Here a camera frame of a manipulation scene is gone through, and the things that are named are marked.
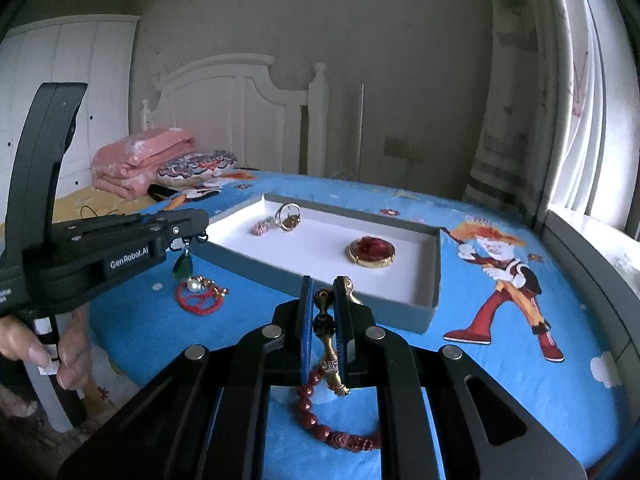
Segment gold bamboo link bracelet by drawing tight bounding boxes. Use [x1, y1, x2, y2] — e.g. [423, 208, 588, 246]
[312, 276, 365, 398]

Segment red cord pearl bracelet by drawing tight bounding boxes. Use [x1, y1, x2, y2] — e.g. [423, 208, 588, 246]
[174, 275, 230, 317]

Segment green jade pendant charm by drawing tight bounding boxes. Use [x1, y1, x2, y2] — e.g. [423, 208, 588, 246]
[171, 247, 193, 282]

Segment dark red bead bracelet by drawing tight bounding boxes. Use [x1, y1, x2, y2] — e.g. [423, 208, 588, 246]
[296, 365, 381, 454]

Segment grey white jewelry tray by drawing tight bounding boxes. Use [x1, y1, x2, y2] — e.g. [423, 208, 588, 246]
[193, 194, 440, 334]

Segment person's left hand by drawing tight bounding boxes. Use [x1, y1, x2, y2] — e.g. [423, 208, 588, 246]
[1, 304, 92, 390]

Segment gold red rose compact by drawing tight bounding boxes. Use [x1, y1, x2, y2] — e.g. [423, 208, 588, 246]
[348, 236, 396, 269]

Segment yellow floral bedsheet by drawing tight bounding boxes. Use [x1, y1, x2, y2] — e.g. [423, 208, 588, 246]
[0, 185, 162, 241]

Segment pink knotted charm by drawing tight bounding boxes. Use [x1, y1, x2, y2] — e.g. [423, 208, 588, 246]
[250, 219, 274, 236]

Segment folded pink quilt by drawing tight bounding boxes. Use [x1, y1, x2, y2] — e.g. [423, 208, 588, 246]
[90, 128, 194, 200]

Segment blue cartoon blanket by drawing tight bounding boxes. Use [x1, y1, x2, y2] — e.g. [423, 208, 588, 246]
[89, 173, 634, 479]

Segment patterned round cushion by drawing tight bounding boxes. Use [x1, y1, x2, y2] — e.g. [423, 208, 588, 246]
[155, 150, 238, 188]

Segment thin metal pole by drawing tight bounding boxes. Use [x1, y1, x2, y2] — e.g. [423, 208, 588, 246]
[356, 81, 366, 181]

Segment grey striped curtain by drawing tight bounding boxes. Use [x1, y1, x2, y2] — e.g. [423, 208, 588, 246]
[465, 0, 572, 229]

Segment white bed headboard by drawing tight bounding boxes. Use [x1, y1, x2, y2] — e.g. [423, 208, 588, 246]
[140, 53, 330, 178]

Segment white wardrobe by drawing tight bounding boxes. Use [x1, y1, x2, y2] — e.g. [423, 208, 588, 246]
[0, 14, 142, 221]

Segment black cable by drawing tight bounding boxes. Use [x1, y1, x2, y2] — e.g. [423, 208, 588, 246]
[79, 204, 122, 220]

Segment gold ring ornament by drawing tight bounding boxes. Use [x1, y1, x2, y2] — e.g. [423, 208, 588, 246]
[273, 203, 302, 232]

